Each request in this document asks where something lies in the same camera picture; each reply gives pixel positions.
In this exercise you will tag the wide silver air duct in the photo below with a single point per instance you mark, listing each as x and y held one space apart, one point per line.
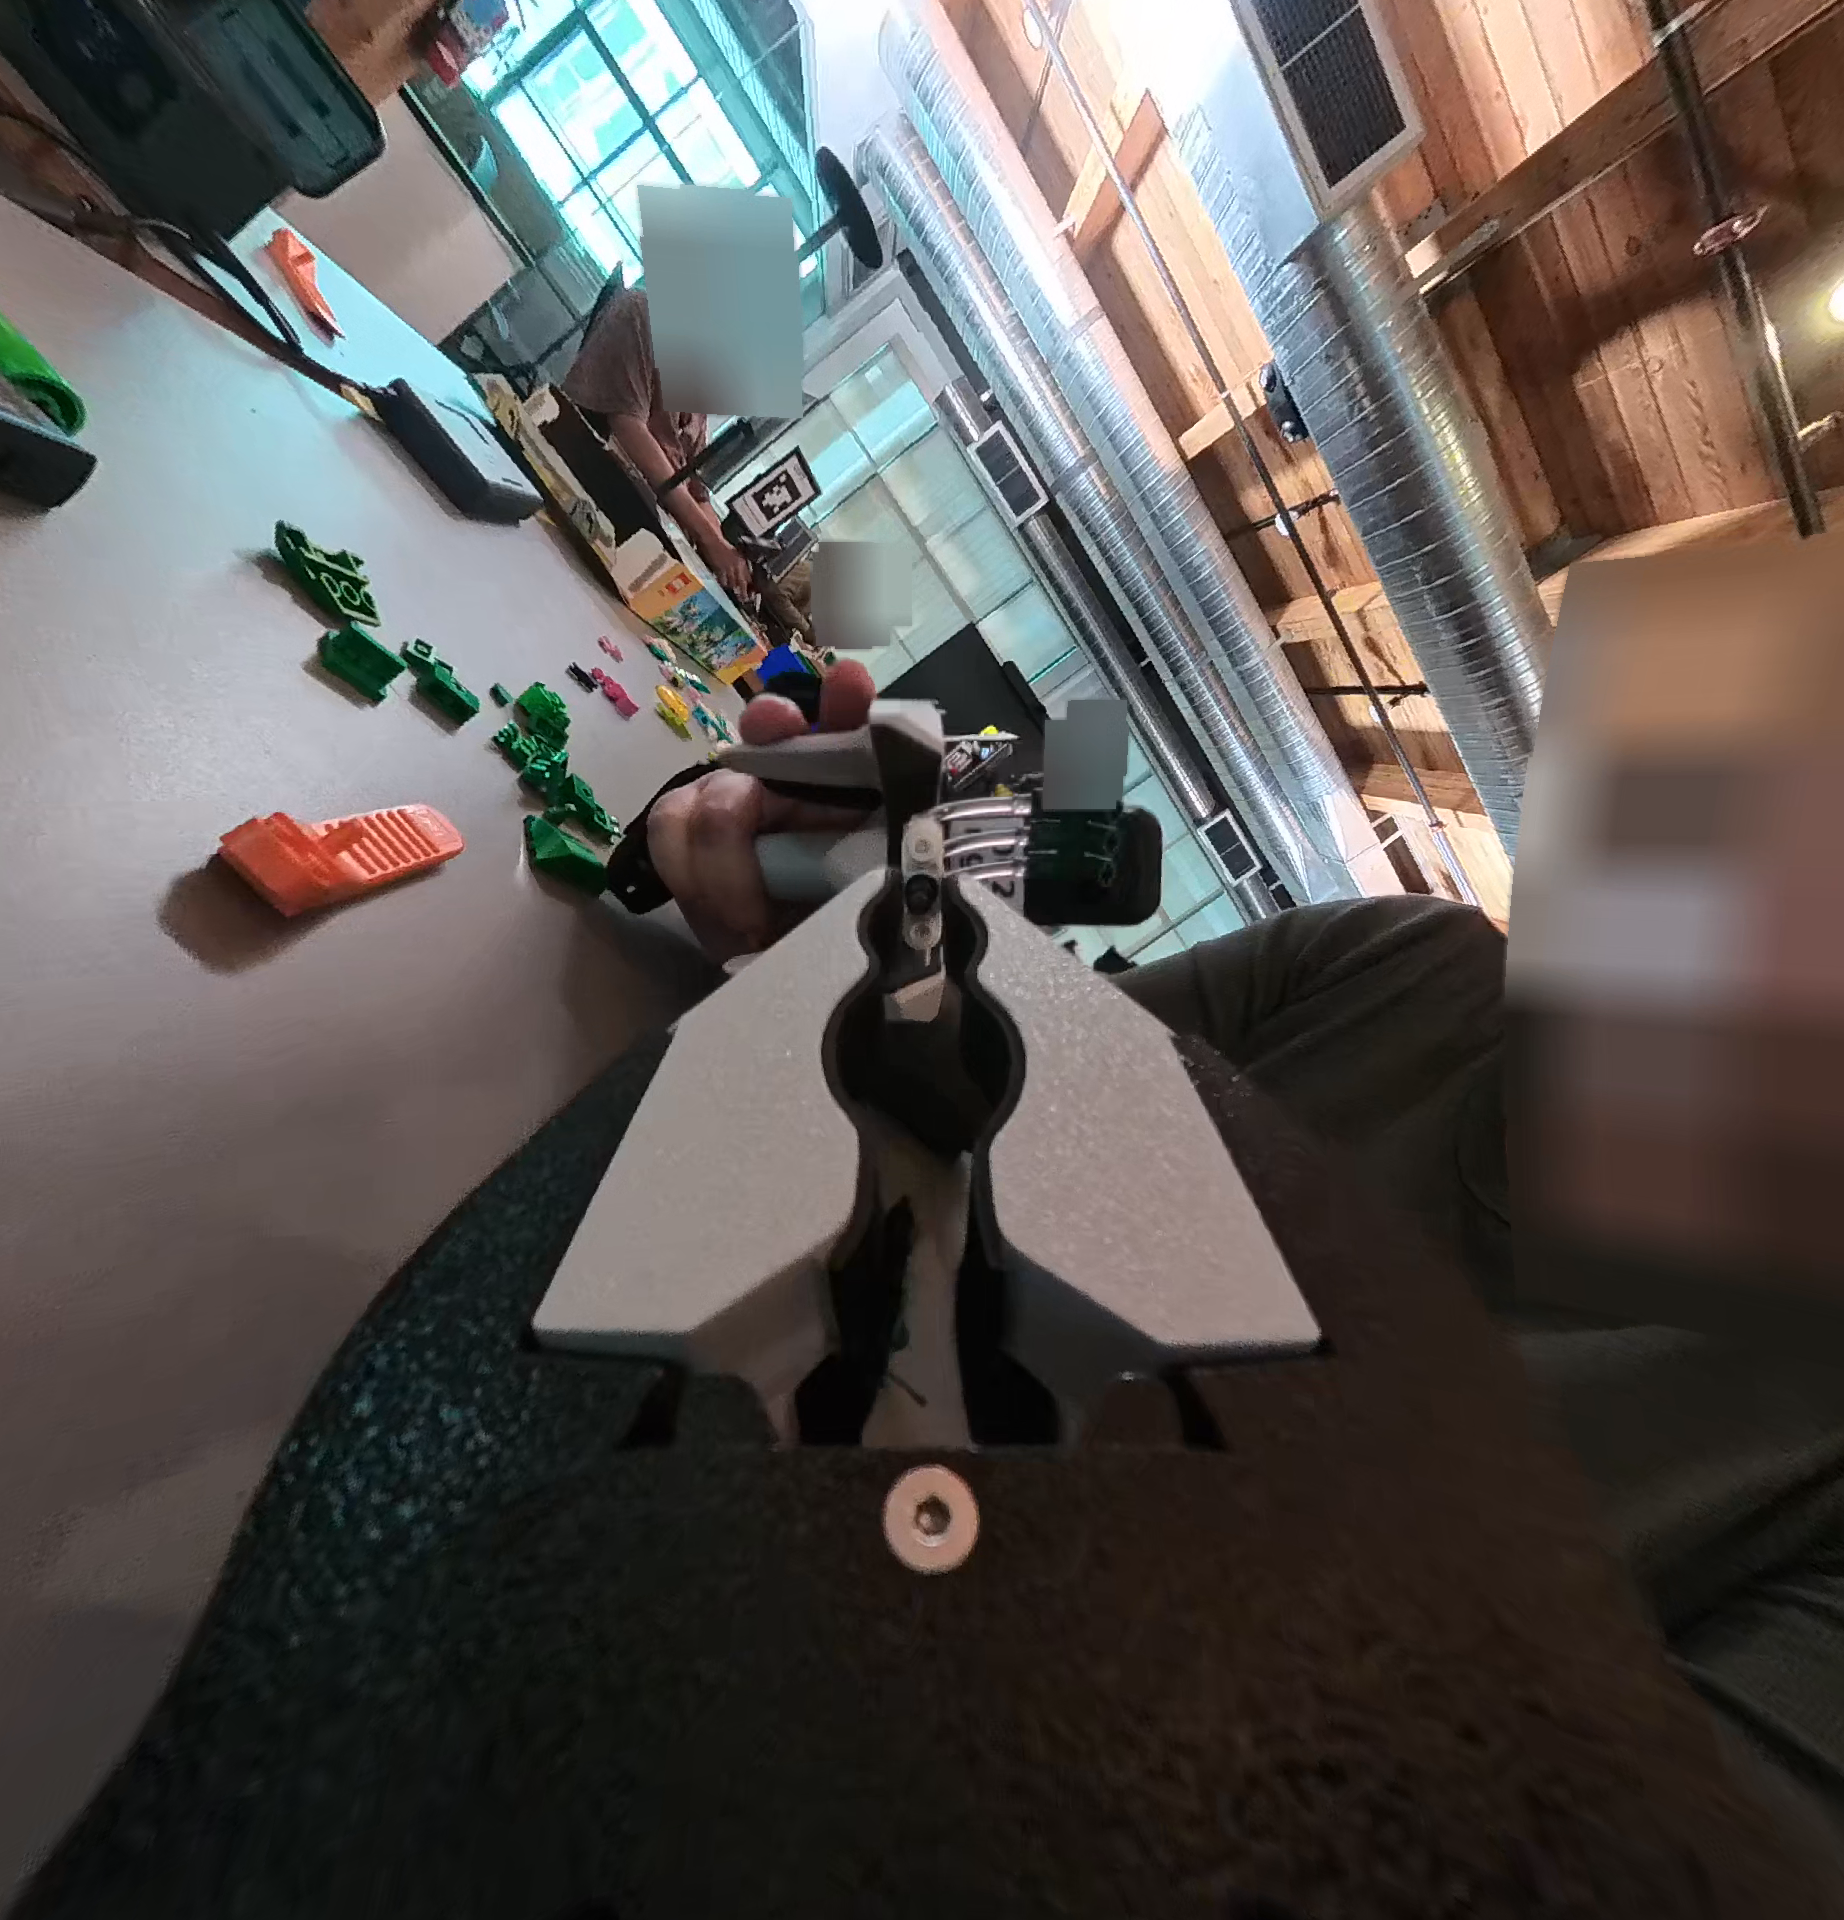
1417 480

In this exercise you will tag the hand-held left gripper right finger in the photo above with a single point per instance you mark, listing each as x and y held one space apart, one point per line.
1147 1187

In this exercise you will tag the person's right forearm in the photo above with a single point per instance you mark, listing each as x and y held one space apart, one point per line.
1312 1020

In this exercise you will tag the red valve wheel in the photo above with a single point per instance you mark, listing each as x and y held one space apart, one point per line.
1734 233

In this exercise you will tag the scattered green toy bricks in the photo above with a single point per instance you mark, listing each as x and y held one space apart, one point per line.
355 660

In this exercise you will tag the slim silver air duct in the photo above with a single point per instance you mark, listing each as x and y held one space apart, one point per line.
1072 452

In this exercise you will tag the small orange brick separator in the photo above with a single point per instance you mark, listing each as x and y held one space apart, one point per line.
304 274

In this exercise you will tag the person's dark jacket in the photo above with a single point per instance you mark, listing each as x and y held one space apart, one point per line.
1734 1575

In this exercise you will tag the black rectangular device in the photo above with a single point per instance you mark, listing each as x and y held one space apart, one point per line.
457 452

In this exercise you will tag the black ceiling pipe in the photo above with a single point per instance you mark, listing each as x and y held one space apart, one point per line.
1749 270

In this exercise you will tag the black white marker sign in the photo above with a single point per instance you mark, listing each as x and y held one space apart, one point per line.
772 499

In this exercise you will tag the bright green plastic piece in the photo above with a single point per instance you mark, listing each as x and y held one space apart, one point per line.
7 353

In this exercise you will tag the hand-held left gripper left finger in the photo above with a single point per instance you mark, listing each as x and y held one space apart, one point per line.
712 1172

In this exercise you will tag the person's right hand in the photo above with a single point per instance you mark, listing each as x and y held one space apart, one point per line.
705 872

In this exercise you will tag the pile of colourful small bricks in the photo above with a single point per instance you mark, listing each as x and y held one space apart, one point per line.
667 694

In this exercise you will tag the grey desk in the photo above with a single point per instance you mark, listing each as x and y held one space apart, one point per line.
142 1200

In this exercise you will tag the colourful toy set box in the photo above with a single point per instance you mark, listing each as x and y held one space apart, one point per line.
697 617

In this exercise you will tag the brown cardboard box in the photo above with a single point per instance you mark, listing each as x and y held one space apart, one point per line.
562 452

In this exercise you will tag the dark storage crate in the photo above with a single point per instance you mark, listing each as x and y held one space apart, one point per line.
186 90

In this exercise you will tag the large orange brick separator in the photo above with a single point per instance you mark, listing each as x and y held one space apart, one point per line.
336 855

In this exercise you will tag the white vent grille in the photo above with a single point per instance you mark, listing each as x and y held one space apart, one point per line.
1334 83

